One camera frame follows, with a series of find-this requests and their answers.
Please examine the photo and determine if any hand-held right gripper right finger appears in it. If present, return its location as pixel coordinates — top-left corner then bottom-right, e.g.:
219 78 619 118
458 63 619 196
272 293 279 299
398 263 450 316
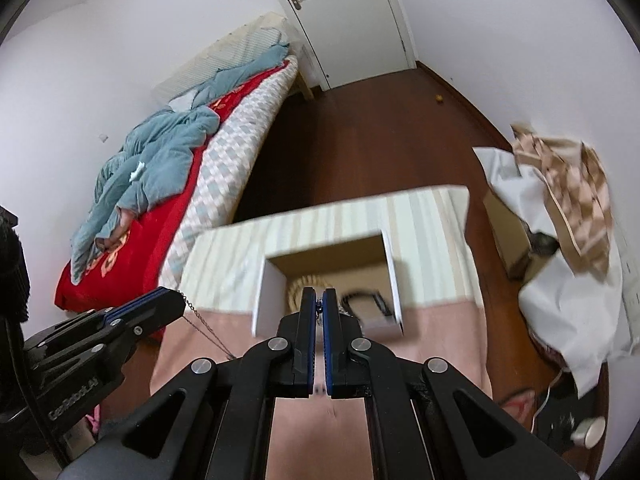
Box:
322 287 587 480

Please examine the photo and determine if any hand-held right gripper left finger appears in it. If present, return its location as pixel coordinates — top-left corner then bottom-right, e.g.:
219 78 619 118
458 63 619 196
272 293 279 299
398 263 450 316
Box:
57 286 317 480

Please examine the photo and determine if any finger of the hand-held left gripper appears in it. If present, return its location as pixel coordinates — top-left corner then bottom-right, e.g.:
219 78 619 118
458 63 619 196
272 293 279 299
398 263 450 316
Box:
100 292 188 361
24 286 176 357

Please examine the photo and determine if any white cardboard jewelry box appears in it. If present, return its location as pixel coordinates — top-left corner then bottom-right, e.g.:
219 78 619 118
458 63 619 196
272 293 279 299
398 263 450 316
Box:
251 230 404 339

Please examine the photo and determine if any thin silver chain necklace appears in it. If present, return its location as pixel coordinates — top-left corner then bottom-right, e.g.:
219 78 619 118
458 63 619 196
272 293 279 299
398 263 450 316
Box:
180 294 237 361

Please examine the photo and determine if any bed with red sheet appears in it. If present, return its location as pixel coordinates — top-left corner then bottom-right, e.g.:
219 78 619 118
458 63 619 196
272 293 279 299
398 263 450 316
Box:
54 59 292 342

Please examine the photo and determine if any pink striped table cloth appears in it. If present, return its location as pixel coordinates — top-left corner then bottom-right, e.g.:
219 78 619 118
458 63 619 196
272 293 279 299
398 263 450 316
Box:
149 185 496 480

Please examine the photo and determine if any blue-grey quilt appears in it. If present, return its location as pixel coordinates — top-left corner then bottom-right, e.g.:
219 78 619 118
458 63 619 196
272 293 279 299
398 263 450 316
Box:
69 42 292 286

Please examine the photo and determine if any checked bed mattress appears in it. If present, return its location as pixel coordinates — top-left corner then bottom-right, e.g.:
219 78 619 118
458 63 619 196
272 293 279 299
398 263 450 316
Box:
159 55 301 287

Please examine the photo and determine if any brown cardboard box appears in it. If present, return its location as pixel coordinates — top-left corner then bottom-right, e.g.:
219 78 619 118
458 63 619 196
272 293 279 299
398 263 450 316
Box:
482 191 558 282

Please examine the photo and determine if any pink slipper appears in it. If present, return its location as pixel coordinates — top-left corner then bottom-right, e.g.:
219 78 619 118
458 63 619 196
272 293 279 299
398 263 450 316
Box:
495 389 537 429

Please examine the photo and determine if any wooden bed leg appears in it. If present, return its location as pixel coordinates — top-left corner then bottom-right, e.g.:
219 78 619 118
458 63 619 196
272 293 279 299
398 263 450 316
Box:
295 71 315 102

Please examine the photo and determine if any white cloth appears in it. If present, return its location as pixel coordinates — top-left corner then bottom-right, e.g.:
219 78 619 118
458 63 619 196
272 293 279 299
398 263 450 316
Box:
472 146 632 401

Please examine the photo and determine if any white headboard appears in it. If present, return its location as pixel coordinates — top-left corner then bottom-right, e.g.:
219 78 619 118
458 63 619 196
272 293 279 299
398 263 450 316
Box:
151 12 292 107

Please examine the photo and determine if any pink beige checked cloth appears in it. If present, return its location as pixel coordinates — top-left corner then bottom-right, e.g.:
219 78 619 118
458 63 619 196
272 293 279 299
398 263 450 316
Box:
510 122 614 277

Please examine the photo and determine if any white round container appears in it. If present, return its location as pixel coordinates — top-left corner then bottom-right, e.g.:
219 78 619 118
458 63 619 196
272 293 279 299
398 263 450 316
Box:
571 406 607 449

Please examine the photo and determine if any striped pillow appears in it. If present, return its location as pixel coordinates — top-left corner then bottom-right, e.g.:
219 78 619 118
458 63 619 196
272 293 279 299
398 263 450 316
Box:
231 25 290 65

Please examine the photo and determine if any white door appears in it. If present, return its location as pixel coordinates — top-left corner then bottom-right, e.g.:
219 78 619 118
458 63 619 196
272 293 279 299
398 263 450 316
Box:
264 0 417 93

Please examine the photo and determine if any beige beaded bracelet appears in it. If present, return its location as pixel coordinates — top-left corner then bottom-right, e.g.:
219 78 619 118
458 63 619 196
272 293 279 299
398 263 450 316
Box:
286 275 321 313

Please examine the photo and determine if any black bracelet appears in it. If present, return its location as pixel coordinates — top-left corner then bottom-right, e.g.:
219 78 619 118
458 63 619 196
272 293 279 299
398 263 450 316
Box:
341 290 392 317

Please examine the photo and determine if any white cable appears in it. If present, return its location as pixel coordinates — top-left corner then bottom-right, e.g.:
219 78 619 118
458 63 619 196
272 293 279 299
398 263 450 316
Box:
529 367 572 432

